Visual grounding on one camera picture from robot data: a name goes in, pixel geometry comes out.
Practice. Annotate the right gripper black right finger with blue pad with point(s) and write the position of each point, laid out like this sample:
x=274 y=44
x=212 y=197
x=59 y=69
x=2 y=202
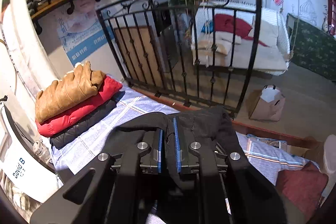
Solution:
x=187 y=150

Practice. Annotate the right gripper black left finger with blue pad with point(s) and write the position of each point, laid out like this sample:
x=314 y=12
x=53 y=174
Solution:
x=133 y=150

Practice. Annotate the large black padded jacket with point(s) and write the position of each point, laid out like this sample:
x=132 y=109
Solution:
x=243 y=195

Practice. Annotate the light blue checked bedsheet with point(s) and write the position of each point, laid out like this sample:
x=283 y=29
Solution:
x=267 y=159

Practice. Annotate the folded red puffer jacket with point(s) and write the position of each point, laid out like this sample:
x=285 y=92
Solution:
x=71 y=116

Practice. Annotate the brown paper shopping bag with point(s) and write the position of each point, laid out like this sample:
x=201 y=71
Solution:
x=268 y=105

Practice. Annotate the folded dark quilted jacket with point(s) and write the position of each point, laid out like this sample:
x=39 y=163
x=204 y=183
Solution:
x=68 y=135

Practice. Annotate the folded tan puffer jacket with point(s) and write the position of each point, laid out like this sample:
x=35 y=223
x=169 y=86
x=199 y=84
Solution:
x=75 y=87

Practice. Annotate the clear plastic bottle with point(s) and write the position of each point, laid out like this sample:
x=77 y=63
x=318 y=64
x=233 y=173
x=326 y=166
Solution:
x=41 y=151

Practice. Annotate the black wrought iron bed footboard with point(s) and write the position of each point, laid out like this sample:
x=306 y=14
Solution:
x=171 y=23

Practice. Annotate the brown wooden board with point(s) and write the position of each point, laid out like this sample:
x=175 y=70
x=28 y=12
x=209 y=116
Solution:
x=137 y=49

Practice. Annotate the maroon pillow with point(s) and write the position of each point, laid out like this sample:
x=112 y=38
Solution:
x=302 y=190

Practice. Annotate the white hanging swing bed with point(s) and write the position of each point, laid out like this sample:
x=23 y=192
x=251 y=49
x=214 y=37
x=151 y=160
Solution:
x=273 y=47

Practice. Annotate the red blanket on swing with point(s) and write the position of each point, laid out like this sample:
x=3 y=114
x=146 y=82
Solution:
x=226 y=26

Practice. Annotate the blue face poster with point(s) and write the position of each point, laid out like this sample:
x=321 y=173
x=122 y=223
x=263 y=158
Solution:
x=80 y=33

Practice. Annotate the green patterned cloth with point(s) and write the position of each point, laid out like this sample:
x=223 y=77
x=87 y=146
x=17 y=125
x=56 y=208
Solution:
x=311 y=48

